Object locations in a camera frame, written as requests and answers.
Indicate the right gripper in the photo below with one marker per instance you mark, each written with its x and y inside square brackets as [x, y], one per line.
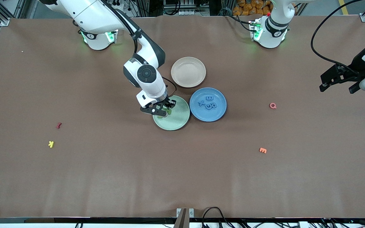
[168, 103]

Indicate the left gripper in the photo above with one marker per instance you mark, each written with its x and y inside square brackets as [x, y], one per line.
[356, 66]

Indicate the blue plate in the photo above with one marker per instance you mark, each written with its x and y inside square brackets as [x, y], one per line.
[201, 115]

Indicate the blue foam letter X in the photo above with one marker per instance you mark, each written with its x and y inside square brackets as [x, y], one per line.
[201, 103]

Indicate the blue foam letter G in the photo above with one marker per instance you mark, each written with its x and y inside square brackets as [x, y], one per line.
[208, 108]

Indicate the blue foam letter m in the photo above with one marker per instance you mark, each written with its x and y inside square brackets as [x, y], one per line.
[210, 98]

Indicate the blue foam letter a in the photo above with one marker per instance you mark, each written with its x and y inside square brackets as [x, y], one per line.
[214, 105]

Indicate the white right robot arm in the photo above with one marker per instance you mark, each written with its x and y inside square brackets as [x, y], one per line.
[100, 12]

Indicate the green plate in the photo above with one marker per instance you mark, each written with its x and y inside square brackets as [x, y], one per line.
[177, 122]

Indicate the beige plate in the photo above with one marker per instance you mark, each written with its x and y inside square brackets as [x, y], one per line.
[188, 72]

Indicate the pink foam letter Q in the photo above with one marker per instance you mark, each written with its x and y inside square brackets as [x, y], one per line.
[271, 106]

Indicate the long white socket strip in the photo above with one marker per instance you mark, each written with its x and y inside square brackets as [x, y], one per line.
[187, 13]

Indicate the orange foam letter E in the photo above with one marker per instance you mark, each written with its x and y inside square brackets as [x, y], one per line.
[263, 150]

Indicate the yellow foam letter K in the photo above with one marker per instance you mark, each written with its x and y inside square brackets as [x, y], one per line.
[51, 144]

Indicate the white power strip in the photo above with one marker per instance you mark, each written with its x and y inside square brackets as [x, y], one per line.
[117, 5]

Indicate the pile of orange packets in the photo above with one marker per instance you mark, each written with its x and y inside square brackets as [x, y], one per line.
[252, 8]

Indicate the silver camera mount bracket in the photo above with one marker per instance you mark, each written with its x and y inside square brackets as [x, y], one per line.
[190, 212]

